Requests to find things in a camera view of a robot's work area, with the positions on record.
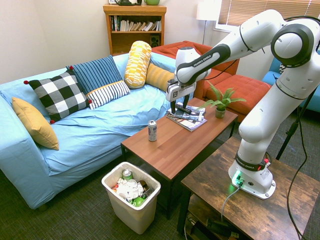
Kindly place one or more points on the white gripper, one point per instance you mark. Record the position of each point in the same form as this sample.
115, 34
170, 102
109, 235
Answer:
176, 91

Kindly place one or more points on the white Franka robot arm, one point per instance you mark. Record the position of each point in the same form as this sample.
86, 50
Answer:
252, 82

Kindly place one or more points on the silver blue drink can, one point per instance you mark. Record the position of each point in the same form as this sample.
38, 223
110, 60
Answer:
152, 131

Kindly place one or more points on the green can in trash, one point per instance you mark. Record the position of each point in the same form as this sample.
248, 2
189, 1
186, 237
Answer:
127, 174

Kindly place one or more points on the crumpled white paper trash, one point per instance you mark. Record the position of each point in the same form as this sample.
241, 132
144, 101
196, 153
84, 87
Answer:
130, 189

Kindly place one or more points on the green plastic trash item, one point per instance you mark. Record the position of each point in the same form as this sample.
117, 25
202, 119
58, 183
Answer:
137, 201

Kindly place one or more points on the beige plastic trash bin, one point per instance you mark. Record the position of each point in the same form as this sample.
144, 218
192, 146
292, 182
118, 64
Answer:
132, 202

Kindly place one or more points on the black remote control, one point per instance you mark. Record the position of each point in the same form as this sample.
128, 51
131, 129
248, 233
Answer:
183, 108

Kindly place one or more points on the stack of magazines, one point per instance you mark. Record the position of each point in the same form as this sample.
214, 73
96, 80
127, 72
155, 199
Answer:
188, 118

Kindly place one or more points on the mustard striped pillow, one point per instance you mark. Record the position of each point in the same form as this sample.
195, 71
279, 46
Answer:
158, 77

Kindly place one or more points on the brown wooden coffee table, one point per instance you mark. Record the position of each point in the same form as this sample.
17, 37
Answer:
178, 140

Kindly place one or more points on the small potted fern plant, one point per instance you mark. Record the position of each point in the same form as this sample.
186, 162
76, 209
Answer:
221, 102

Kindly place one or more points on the yellow white patterned bolster pillow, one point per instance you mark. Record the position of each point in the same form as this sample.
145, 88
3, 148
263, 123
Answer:
138, 65

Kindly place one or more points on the small black speaker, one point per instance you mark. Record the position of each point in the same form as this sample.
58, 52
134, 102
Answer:
155, 40

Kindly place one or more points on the blue striped pillow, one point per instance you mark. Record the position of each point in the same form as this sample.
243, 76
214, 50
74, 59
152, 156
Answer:
101, 80

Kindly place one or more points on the wooden bookshelf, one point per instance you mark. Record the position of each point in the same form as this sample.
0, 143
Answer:
135, 27

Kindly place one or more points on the row of books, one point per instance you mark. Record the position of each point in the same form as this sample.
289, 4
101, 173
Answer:
136, 25

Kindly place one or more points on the white floor lamp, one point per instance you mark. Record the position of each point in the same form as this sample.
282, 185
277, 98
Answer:
207, 15

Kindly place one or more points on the light blue sofa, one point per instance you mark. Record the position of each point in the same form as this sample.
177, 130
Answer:
82, 125

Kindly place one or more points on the green bowl on shelf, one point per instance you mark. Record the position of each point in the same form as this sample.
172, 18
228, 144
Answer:
152, 2

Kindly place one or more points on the black object on bookshelf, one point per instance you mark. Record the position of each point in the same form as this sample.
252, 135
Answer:
126, 2

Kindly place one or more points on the teal blue armchair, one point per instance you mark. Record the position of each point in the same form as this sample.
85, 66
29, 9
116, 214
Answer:
295, 82

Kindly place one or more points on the black white checkered pillow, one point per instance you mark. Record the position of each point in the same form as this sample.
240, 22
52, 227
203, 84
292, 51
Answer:
60, 96

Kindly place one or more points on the rustic dark wooden table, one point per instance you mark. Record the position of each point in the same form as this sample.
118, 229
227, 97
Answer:
252, 207

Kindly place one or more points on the window blinds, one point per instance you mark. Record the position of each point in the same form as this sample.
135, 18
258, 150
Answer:
272, 11

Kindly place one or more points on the plain mustard yellow pillow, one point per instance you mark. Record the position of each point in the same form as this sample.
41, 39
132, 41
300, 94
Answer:
35, 123

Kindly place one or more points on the black camera tripod stand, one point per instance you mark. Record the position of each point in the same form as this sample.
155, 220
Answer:
293, 125

